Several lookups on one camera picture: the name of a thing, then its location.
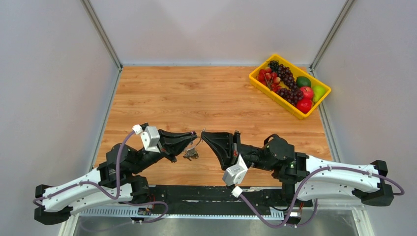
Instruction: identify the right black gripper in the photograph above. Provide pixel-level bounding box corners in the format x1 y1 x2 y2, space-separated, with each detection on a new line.
201 131 274 172

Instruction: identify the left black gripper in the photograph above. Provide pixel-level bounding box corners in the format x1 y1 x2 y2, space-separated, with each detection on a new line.
130 128 198 174

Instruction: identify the metal keyring with keys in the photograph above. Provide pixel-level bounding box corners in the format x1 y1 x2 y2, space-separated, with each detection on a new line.
183 134 202 161

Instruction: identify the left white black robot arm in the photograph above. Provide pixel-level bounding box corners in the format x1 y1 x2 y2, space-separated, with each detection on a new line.
33 124 198 225

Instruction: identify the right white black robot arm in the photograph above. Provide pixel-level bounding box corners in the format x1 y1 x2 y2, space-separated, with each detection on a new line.
201 131 394 207

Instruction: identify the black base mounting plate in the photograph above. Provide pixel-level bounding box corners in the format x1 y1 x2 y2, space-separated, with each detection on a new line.
130 185 292 216

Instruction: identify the red strawberries cluster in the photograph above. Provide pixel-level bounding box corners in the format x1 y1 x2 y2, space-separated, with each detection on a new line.
257 66 282 93

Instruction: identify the dark grape bunch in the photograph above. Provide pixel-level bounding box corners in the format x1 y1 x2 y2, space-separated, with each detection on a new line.
268 60 303 107

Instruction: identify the red round fruit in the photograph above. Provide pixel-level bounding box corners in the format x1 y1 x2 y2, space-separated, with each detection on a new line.
296 99 313 114

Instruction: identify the red apple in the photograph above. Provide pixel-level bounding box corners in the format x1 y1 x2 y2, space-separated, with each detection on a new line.
299 86 314 100

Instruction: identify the green lime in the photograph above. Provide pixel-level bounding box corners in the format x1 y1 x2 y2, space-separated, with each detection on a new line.
296 76 311 88

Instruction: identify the yellow plastic bin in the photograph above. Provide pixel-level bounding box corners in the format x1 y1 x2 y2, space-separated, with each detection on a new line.
249 55 331 119

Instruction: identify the green pear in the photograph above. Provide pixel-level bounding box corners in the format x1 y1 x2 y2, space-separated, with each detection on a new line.
311 85 327 103

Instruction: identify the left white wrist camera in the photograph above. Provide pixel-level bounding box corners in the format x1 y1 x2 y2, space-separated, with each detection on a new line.
132 123 160 153

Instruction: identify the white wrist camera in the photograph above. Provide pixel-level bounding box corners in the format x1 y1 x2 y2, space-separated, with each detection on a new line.
132 123 160 153
222 155 248 198

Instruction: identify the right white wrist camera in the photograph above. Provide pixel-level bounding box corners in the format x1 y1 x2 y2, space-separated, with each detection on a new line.
222 155 248 198

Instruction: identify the aluminium rail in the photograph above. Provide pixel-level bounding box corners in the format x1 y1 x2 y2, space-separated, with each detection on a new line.
80 187 366 220

